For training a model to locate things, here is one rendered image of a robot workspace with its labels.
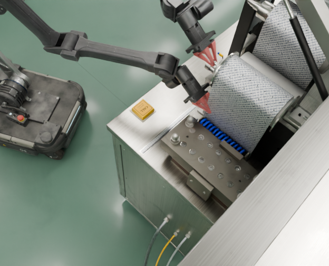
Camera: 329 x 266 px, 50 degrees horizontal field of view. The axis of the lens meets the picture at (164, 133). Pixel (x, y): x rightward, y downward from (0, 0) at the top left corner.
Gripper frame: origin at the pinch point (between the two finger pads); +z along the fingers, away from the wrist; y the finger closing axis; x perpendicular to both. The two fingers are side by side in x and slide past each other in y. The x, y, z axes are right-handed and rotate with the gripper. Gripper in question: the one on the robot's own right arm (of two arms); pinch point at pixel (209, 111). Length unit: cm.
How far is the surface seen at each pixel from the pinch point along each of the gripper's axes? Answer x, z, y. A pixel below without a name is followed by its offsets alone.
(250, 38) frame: -7.8, -10.0, -44.0
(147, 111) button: -24.9, -12.5, 9.9
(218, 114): 4.1, 2.2, 0.3
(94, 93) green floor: -145, -37, -16
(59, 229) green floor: -114, 17, 65
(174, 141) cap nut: -3.3, 0.4, 17.8
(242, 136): 8.4, 13.5, 0.3
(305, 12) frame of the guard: 68, -17, 14
